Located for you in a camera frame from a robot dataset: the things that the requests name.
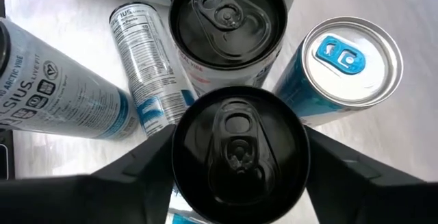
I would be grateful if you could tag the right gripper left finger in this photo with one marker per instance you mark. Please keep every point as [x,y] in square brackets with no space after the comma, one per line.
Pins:
[137,183]

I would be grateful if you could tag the Celsius can red print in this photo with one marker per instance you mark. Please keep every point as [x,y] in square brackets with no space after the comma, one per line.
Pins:
[239,131]
[226,22]

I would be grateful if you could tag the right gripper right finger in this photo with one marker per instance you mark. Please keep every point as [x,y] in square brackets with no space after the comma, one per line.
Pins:
[342,183]

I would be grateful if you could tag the white table cover sheet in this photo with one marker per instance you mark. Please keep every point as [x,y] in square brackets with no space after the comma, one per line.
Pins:
[393,131]

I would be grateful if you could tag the tall silver blue can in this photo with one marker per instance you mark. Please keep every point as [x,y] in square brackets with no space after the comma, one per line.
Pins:
[179,207]

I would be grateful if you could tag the small blue silver can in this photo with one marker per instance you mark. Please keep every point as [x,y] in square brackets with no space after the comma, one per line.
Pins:
[352,63]

